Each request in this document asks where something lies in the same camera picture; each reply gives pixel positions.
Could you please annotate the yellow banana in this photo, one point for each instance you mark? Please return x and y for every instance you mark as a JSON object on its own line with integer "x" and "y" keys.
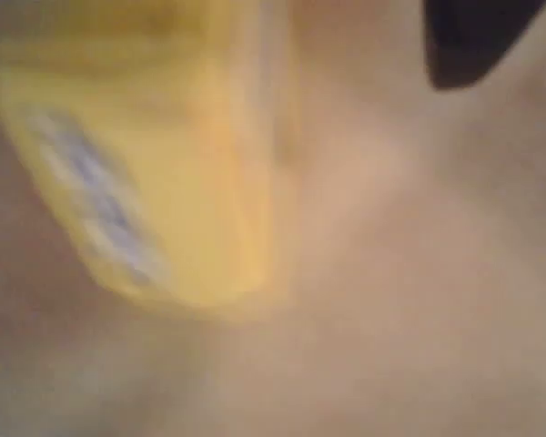
{"x": 164, "y": 159}

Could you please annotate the white wrinkled cloth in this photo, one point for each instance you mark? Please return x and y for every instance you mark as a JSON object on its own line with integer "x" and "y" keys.
{"x": 414, "y": 273}

